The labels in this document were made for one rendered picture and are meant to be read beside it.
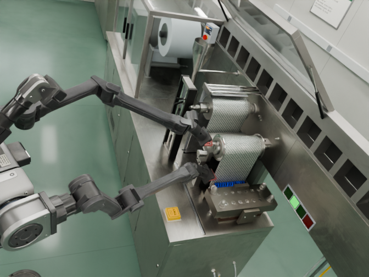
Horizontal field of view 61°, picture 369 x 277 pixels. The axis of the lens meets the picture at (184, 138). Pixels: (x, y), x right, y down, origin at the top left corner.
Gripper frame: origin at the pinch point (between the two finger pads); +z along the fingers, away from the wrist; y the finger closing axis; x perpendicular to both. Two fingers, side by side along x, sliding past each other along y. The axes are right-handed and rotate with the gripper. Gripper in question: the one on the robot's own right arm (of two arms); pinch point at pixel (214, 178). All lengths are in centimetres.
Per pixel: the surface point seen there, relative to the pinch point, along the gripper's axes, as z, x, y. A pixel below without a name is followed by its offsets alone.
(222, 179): 5.2, 1.6, 0.2
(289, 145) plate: 10.9, 42.3, 7.5
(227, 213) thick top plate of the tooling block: 4.2, -4.8, 20.0
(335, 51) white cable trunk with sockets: 220, 135, -195
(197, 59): -14, 34, -74
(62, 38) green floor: -6, -126, -390
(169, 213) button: -16.5, -26.0, 10.5
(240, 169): 8.9, 12.6, 0.2
